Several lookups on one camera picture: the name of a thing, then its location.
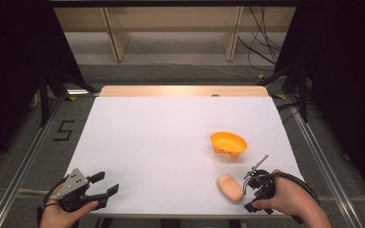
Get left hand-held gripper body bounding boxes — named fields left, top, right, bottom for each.
left=48, top=167, right=108, bottom=213

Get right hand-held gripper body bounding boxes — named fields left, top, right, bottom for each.
left=243, top=154, right=278, bottom=217

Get peach oval bread roll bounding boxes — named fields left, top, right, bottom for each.
left=216, top=173, right=245, bottom=202

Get orange plastic bowl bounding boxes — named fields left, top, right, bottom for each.
left=210, top=131, right=248, bottom=160

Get person's right hand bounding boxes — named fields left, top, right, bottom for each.
left=252, top=168, right=318, bottom=220

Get person's left hand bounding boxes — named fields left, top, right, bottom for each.
left=38, top=183, right=100, bottom=228

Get white table mat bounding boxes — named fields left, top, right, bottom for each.
left=64, top=96, right=306, bottom=219

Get black tripod stand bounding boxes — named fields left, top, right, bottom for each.
left=258, top=63, right=311, bottom=124
left=37, top=66, right=99, bottom=128

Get light wooden table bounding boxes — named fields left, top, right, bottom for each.
left=99, top=85, right=270, bottom=98

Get black curtain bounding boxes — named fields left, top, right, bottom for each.
left=273, top=0, right=365, bottom=207
left=0, top=0, right=88, bottom=179

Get light wooden shelf unit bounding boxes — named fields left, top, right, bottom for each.
left=53, top=6, right=298, bottom=63

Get aluminium floor rail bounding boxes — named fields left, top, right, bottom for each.
left=285, top=94, right=360, bottom=228
left=0, top=94, right=68, bottom=228

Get black floor cables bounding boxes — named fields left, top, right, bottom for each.
left=276, top=100, right=302, bottom=124

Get thin white floor cable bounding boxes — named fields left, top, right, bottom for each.
left=128, top=39, right=259, bottom=81

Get black hanging cables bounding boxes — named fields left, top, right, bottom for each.
left=237, top=6, right=283, bottom=73

